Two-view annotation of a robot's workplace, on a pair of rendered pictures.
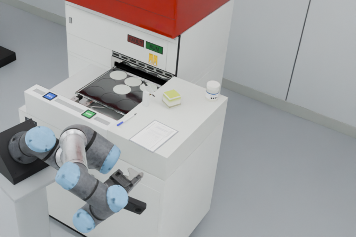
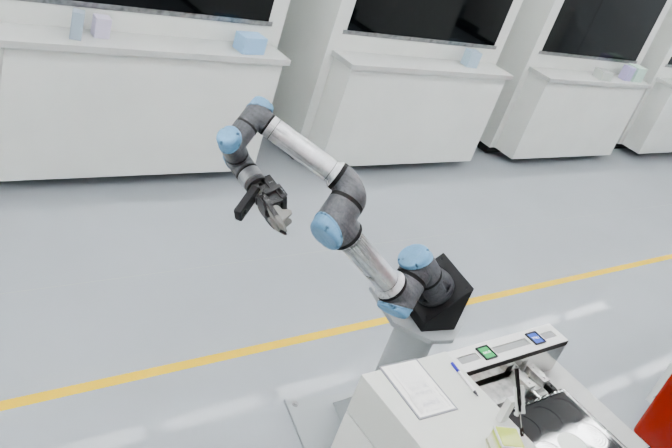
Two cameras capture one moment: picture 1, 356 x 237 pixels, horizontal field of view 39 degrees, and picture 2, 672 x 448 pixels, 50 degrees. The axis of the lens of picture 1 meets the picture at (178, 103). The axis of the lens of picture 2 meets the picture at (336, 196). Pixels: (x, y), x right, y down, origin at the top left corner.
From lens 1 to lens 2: 2.60 m
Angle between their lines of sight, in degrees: 88
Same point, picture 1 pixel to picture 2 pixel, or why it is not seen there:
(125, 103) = (527, 428)
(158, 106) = not seen: hidden behind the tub
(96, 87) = (579, 417)
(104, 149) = (327, 206)
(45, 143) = (406, 257)
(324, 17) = not seen: outside the picture
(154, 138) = (410, 383)
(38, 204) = (388, 352)
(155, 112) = (477, 420)
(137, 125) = (448, 384)
